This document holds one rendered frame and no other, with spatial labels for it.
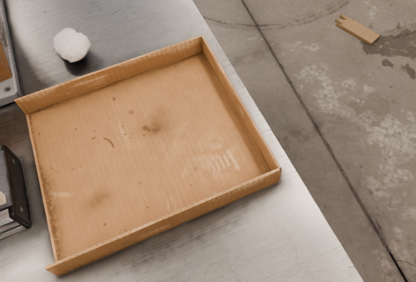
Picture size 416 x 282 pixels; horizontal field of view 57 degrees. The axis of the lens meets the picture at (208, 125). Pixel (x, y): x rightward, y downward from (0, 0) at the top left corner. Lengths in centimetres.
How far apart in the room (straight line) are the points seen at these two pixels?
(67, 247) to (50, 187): 9
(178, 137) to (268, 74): 118
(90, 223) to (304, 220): 27
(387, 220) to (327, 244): 98
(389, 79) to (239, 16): 74
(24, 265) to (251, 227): 28
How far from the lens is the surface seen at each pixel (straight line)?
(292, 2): 204
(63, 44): 68
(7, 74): 68
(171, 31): 70
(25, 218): 55
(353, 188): 149
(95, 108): 61
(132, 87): 62
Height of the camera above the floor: 131
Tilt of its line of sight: 58 degrees down
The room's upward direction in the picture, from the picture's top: 6 degrees counter-clockwise
